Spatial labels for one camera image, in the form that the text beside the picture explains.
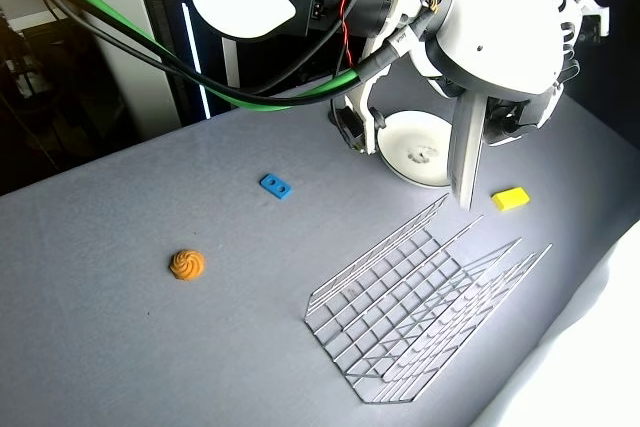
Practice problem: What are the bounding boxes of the thin black cable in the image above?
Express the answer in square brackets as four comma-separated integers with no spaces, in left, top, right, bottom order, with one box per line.
[209,0,381,96]

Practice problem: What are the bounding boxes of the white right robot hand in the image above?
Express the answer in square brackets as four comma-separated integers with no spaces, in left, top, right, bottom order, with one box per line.
[423,0,585,148]

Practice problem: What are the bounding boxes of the blue block two holes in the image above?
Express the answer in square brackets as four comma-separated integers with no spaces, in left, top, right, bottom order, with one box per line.
[258,173,295,201]

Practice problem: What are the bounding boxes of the white plate black rim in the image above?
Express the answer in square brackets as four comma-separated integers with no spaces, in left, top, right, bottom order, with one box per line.
[375,110,455,189]

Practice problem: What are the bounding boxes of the silver wire dish rack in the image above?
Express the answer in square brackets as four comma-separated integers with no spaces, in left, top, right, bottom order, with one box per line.
[303,194,554,406]

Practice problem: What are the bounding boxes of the thick green cable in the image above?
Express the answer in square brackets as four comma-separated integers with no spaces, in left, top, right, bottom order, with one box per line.
[19,0,364,113]

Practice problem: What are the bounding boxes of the thick black cable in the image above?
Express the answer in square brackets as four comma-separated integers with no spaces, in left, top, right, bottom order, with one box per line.
[0,0,441,98]

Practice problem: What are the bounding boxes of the red black twisted wire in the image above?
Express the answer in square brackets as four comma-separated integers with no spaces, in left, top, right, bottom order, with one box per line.
[0,0,364,68]

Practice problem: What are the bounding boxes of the orange swirl cookie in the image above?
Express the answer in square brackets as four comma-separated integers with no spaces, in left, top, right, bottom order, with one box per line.
[168,248,207,282]

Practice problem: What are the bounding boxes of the yellow block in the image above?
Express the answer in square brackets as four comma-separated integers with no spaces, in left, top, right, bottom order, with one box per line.
[491,186,531,212]

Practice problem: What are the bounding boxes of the white cabinet with light strip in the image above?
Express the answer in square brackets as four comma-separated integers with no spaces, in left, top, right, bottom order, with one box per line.
[74,0,241,131]

